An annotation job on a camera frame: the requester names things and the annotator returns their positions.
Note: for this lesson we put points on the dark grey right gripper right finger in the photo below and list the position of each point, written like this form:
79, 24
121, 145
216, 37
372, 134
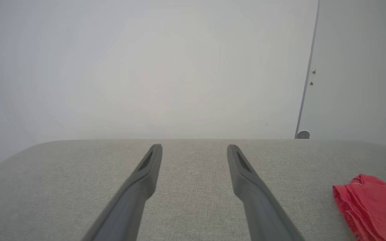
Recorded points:
260, 207

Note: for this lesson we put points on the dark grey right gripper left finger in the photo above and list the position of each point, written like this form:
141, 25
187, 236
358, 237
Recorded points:
129, 204

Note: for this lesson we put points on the red white basketball jersey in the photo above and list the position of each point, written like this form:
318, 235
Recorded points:
377, 207

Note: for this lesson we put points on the round grey door stopper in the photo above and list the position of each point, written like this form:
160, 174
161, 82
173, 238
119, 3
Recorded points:
303, 135

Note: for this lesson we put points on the grey vertical wall strip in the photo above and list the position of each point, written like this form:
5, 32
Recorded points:
308, 67

